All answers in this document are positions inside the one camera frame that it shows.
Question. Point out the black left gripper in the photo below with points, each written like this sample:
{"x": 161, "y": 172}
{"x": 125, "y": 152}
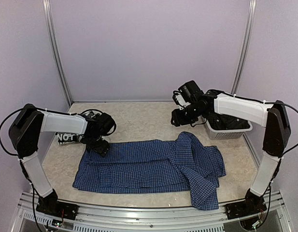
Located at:
{"x": 102, "y": 150}

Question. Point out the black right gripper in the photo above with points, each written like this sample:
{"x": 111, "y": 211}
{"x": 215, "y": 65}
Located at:
{"x": 179, "y": 120}

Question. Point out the white plastic laundry basket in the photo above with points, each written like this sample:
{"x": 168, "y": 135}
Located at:
{"x": 225, "y": 134}

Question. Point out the blue checked long sleeve shirt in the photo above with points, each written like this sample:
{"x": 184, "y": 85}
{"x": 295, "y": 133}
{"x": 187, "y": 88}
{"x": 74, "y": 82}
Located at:
{"x": 155, "y": 166}

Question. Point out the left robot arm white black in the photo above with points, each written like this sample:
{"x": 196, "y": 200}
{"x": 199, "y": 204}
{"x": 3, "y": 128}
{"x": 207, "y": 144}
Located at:
{"x": 30, "y": 122}

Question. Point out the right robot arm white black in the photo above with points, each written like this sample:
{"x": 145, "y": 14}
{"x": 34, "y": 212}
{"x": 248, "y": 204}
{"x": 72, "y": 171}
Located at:
{"x": 194, "y": 103}

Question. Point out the dark striped shirt in basket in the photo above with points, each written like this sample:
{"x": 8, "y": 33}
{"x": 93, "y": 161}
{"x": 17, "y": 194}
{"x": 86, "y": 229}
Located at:
{"x": 224, "y": 122}

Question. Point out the folded black white plaid shirt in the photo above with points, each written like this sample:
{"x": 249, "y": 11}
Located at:
{"x": 68, "y": 138}

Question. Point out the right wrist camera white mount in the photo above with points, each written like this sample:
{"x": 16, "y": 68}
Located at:
{"x": 178, "y": 99}

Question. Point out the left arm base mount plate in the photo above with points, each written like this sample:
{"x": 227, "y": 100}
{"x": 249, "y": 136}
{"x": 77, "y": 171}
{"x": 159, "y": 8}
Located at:
{"x": 58, "y": 209}

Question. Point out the right aluminium frame post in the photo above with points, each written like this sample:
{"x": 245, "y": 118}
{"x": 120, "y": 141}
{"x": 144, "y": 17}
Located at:
{"x": 245, "y": 46}

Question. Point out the aluminium frame post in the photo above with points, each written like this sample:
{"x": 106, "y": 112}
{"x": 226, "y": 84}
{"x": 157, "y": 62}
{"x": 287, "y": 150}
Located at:
{"x": 56, "y": 55}
{"x": 245, "y": 46}

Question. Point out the front aluminium rail frame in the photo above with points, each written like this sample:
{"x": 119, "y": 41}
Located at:
{"x": 99, "y": 218}

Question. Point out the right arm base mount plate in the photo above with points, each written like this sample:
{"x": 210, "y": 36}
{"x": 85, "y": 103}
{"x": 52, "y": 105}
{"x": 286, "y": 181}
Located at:
{"x": 242, "y": 209}

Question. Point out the left aluminium frame post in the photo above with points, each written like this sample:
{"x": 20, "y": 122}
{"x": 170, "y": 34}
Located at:
{"x": 56, "y": 55}

